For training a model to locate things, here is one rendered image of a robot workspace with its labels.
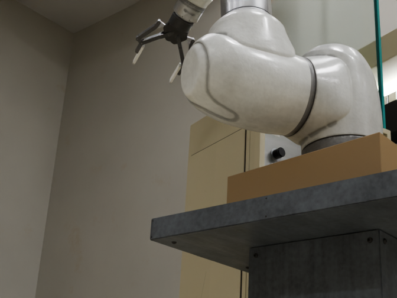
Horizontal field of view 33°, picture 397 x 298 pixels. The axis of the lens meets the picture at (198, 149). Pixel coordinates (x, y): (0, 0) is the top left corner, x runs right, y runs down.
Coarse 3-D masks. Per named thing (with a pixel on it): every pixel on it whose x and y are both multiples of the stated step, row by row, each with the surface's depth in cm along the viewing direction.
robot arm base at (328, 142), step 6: (324, 138) 122; (330, 138) 122; (336, 138) 121; (342, 138) 121; (348, 138) 121; (354, 138) 121; (312, 144) 124; (318, 144) 123; (324, 144) 122; (330, 144) 121; (336, 144) 121; (306, 150) 125; (312, 150) 124
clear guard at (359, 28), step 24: (288, 0) 222; (312, 0) 229; (336, 0) 236; (360, 0) 244; (288, 24) 218; (312, 24) 225; (336, 24) 232; (360, 24) 239; (360, 48) 235; (384, 120) 230
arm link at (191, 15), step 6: (180, 0) 208; (186, 0) 206; (174, 6) 210; (180, 6) 208; (186, 6) 207; (192, 6) 206; (180, 12) 208; (186, 12) 208; (192, 12) 208; (198, 12) 208; (186, 18) 209; (192, 18) 209; (198, 18) 211
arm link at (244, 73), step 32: (224, 0) 130; (256, 0) 128; (224, 32) 121; (256, 32) 121; (192, 64) 120; (224, 64) 116; (256, 64) 117; (288, 64) 120; (192, 96) 120; (224, 96) 117; (256, 96) 117; (288, 96) 119; (256, 128) 123; (288, 128) 124
